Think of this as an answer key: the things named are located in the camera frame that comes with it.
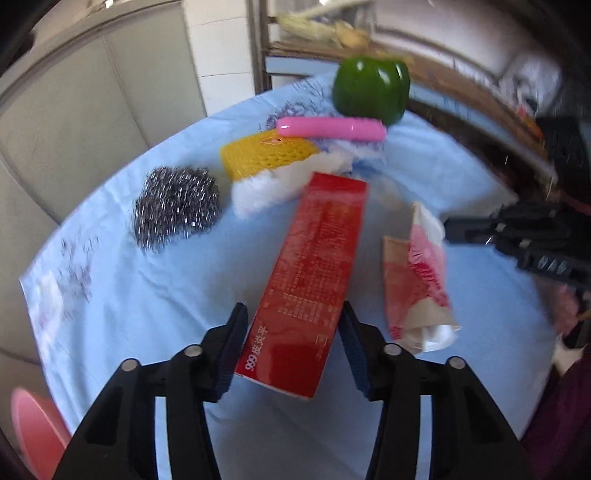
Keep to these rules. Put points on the kitchen counter cabinet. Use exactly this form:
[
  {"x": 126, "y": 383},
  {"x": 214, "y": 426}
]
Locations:
[{"x": 92, "y": 115}]

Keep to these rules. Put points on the pink plastic roll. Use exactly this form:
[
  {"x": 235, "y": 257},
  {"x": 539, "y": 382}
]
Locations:
[{"x": 332, "y": 128}]

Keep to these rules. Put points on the dark purple cloth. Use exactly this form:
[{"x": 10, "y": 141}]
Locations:
[{"x": 563, "y": 415}]

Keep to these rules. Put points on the corn cob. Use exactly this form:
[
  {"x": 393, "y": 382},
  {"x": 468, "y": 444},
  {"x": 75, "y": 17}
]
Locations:
[{"x": 309, "y": 27}]

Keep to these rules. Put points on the white foam piece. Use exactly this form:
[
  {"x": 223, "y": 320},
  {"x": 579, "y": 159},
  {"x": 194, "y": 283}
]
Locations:
[{"x": 272, "y": 189}]

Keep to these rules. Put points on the yellow mesh sponge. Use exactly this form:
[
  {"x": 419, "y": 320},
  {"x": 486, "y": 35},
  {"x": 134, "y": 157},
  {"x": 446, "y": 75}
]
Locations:
[{"x": 263, "y": 154}]

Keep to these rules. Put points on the clear plastic container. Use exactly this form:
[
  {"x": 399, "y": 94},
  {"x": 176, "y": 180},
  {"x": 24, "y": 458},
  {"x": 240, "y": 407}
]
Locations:
[{"x": 367, "y": 16}]

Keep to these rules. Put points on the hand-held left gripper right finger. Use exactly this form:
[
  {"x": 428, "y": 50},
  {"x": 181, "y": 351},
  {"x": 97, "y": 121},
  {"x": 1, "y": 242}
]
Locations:
[{"x": 355, "y": 360}]

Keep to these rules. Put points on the light blue floral tablecloth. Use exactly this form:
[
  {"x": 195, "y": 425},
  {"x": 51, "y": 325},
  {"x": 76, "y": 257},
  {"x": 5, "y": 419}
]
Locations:
[{"x": 138, "y": 300}]

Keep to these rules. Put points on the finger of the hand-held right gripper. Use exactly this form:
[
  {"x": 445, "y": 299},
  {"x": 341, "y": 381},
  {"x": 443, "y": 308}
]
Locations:
[{"x": 471, "y": 230}]

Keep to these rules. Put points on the pink plastic bucket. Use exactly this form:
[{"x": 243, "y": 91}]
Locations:
[{"x": 34, "y": 429}]

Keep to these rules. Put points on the green bell pepper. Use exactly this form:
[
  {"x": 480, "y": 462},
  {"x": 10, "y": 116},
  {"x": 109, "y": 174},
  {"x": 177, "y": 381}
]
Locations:
[{"x": 369, "y": 90}]

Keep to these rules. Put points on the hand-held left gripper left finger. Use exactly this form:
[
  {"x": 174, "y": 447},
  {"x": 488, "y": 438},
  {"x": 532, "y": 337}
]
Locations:
[{"x": 231, "y": 360}]

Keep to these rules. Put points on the ginger root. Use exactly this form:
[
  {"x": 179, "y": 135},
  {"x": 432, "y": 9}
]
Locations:
[{"x": 351, "y": 36}]

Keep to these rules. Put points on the metal shelf rack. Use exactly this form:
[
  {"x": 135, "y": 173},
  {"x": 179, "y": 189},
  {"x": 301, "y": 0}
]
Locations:
[{"x": 300, "y": 64}]

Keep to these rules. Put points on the steel wool scourer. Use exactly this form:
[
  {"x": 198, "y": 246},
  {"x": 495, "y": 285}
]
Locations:
[{"x": 175, "y": 207}]

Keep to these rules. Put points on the white plastic bag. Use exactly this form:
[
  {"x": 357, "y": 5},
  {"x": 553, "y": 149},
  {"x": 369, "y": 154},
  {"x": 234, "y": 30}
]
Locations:
[{"x": 531, "y": 78}]

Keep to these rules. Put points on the long red cardboard box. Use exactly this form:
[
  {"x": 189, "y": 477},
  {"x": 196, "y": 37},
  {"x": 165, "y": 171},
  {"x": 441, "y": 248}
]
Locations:
[{"x": 314, "y": 258}]

